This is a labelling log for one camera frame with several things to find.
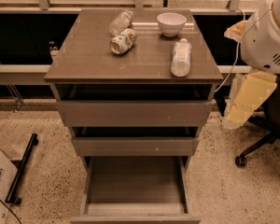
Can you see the black office chair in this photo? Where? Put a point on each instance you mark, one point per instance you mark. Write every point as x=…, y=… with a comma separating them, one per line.
x=270, y=122

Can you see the grey bottom drawer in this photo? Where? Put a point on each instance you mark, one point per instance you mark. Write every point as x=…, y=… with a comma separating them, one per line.
x=135, y=190

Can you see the grey top drawer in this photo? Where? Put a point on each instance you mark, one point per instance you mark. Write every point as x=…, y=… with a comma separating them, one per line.
x=158, y=113

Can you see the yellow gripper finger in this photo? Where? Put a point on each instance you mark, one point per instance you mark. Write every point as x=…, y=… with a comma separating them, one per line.
x=235, y=32
x=248, y=93

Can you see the grey drawer cabinet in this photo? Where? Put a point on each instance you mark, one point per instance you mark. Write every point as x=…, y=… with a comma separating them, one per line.
x=87, y=69

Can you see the clear plastic bottle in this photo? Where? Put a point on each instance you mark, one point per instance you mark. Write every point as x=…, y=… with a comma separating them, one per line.
x=121, y=22

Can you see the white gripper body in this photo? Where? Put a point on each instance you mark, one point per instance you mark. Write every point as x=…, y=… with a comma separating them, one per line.
x=260, y=46

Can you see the white bowl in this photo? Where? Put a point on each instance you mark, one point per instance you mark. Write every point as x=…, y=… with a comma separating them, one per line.
x=171, y=23

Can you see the grey middle drawer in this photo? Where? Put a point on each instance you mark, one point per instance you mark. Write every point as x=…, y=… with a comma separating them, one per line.
x=135, y=141

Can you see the black metal stand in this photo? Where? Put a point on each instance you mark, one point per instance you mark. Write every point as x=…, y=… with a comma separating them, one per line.
x=20, y=164

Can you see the blue plastic bottle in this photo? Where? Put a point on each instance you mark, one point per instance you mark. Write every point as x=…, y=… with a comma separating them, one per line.
x=181, y=58

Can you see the grey drawer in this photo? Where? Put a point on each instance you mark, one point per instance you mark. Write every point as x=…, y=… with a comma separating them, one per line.
x=158, y=113
x=135, y=141
x=135, y=190

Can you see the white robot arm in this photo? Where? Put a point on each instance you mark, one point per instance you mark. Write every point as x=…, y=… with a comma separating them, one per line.
x=259, y=39

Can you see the green labelled can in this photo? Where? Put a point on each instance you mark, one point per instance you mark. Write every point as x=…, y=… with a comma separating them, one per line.
x=122, y=42

